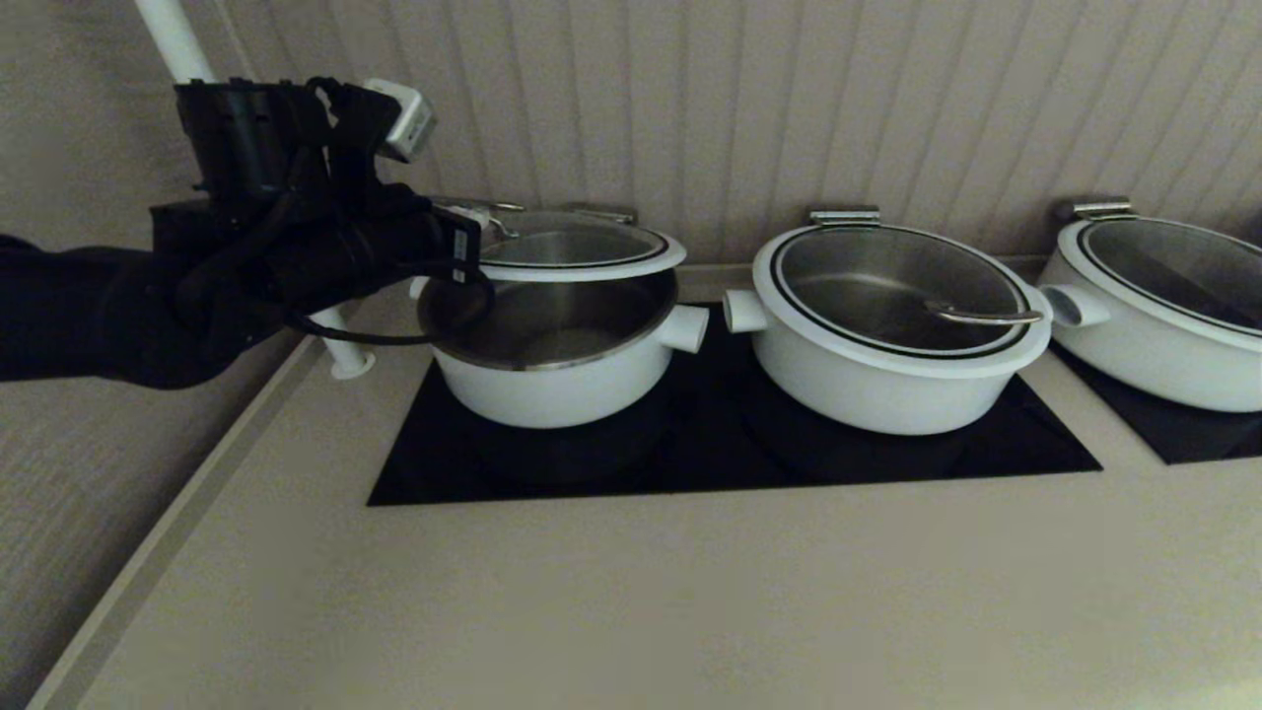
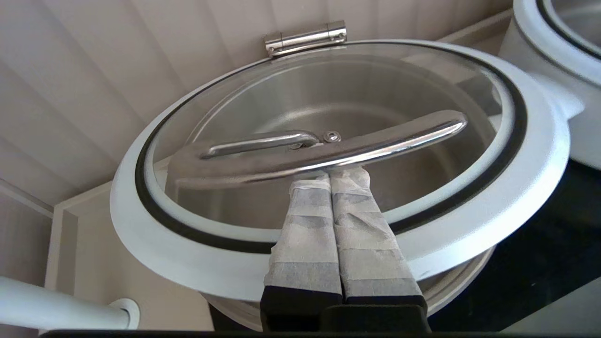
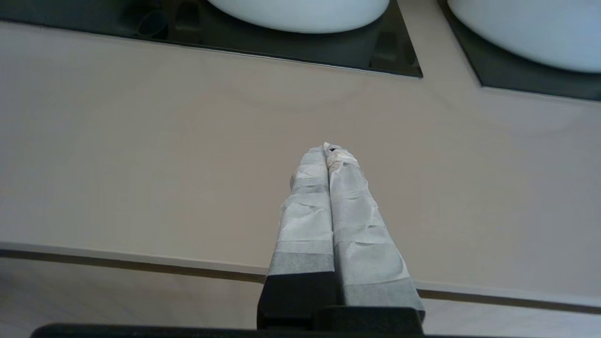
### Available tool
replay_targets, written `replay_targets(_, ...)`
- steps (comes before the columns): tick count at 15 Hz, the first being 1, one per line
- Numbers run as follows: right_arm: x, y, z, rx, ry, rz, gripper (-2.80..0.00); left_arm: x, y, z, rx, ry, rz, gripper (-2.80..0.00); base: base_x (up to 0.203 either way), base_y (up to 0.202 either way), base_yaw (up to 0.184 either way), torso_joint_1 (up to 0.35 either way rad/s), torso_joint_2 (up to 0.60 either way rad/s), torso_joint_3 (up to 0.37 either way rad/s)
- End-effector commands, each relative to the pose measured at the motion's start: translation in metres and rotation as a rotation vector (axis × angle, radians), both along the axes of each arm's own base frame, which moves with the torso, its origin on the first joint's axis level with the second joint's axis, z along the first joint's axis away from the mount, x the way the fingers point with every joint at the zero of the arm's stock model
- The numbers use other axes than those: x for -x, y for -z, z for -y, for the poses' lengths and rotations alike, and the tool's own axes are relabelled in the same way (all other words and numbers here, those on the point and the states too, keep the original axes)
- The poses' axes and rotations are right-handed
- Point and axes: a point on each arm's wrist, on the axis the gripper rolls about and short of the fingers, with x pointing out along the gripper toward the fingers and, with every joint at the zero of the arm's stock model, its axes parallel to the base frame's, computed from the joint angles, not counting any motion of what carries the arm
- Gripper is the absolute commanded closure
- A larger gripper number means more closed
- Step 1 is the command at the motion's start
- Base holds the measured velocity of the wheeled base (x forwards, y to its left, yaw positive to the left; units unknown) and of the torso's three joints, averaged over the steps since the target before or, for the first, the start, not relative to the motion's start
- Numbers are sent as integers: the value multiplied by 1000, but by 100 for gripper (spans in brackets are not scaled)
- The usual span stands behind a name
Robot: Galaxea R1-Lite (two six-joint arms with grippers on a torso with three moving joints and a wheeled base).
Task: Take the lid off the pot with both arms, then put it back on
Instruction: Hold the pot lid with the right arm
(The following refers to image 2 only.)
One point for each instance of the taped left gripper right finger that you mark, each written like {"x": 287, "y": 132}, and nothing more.
{"x": 366, "y": 249}

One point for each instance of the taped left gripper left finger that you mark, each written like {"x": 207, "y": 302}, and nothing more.
{"x": 307, "y": 249}

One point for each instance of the white support pole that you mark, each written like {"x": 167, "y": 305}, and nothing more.
{"x": 47, "y": 305}

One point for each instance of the white round pot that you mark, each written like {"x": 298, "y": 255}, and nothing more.
{"x": 587, "y": 141}
{"x": 455, "y": 281}

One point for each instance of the wide black glass hob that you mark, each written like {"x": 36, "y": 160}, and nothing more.
{"x": 540, "y": 263}

